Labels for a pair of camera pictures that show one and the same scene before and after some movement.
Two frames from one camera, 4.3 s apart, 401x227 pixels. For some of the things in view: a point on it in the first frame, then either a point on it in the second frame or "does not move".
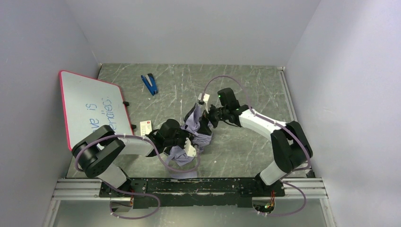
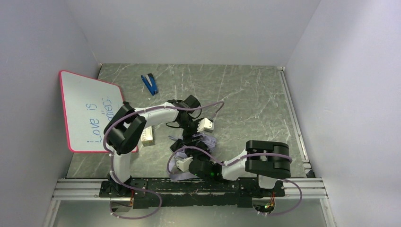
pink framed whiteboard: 89,103 does not move
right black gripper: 213,114 to 190,150
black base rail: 192,192 does not move
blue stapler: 150,82 does not move
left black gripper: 183,137 to 188,132
